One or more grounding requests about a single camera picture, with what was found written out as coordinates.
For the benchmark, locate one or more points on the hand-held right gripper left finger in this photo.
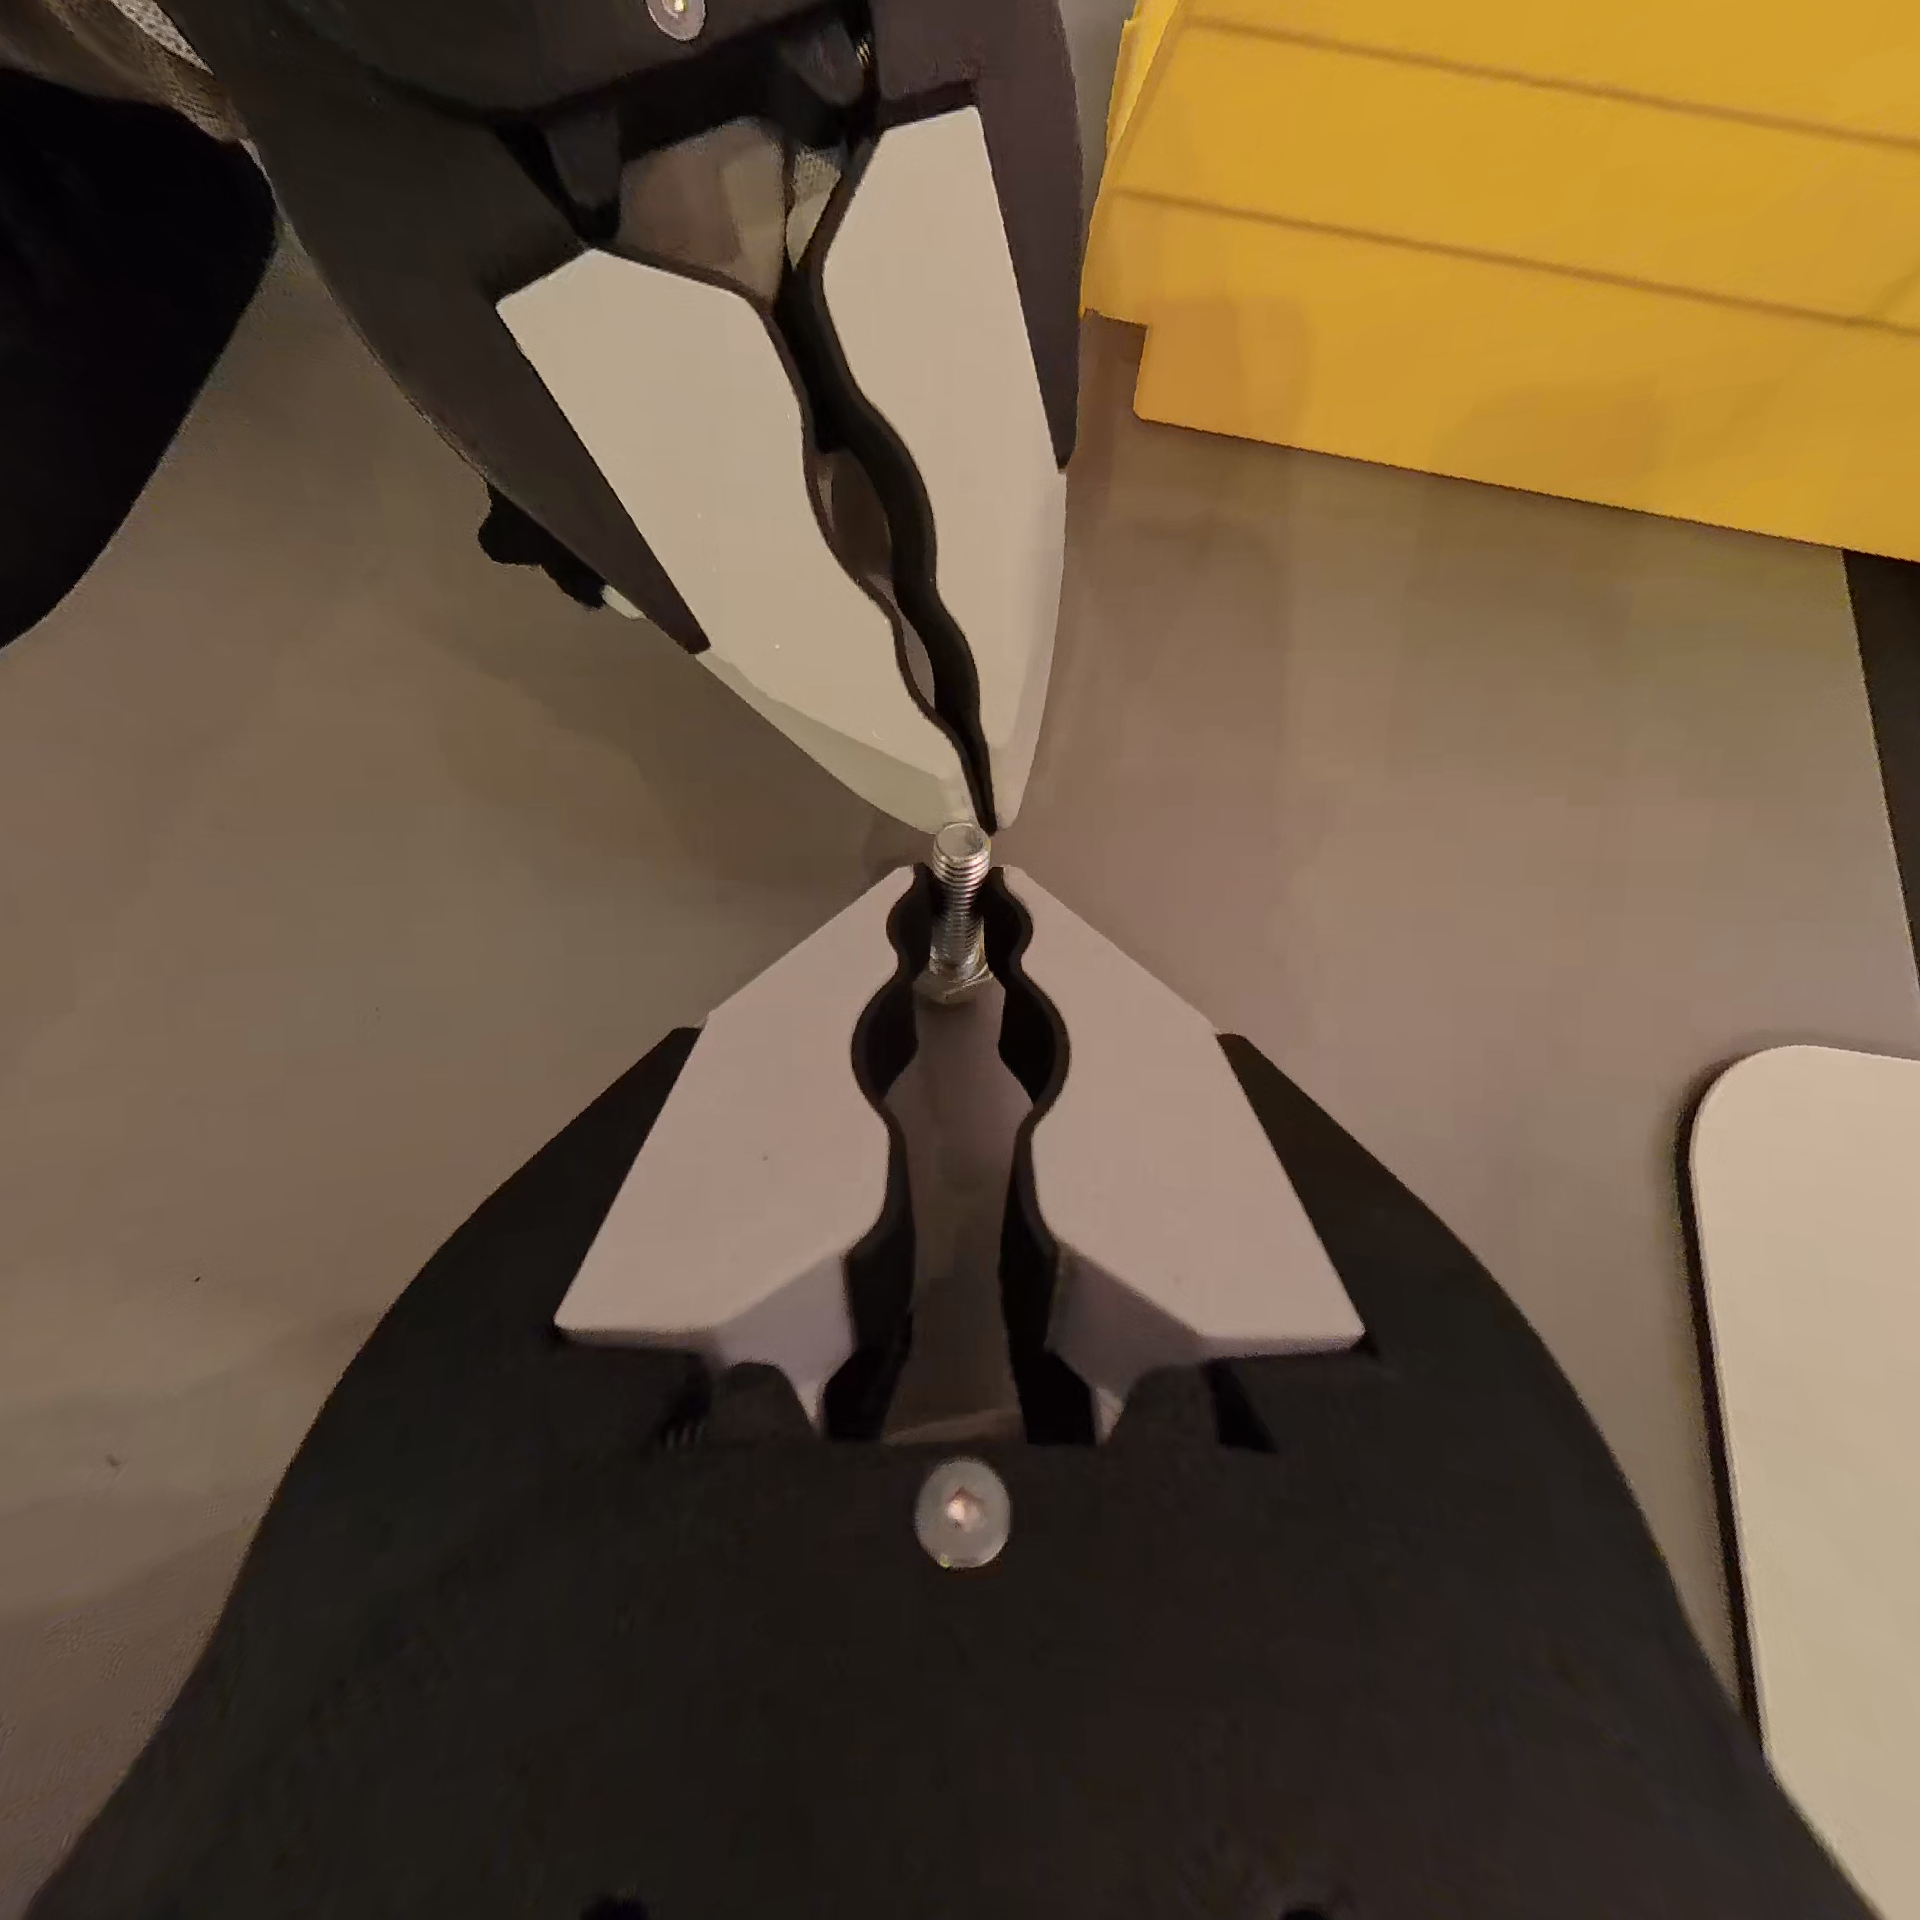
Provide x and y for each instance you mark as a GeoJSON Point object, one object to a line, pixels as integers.
{"type": "Point", "coordinates": [721, 1185]}

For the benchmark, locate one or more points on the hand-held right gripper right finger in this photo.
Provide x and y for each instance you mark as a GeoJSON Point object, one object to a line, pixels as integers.
{"type": "Point", "coordinates": [1184, 1200]}

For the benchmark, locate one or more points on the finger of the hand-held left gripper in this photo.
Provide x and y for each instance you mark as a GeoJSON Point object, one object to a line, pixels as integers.
{"type": "Point", "coordinates": [960, 299]}
{"type": "Point", "coordinates": [674, 451]}

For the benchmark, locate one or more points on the silver hex nut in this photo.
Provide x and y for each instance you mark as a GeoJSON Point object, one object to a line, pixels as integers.
{"type": "Point", "coordinates": [960, 907]}

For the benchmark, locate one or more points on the yellow plastic bin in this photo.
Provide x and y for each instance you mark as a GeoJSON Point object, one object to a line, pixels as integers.
{"type": "Point", "coordinates": [1500, 376]}

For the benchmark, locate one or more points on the black textured wrist pad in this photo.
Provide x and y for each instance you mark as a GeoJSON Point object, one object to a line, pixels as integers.
{"type": "Point", "coordinates": [106, 330]}

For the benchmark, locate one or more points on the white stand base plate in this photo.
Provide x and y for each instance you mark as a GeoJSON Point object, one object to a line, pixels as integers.
{"type": "Point", "coordinates": [1828, 1348]}

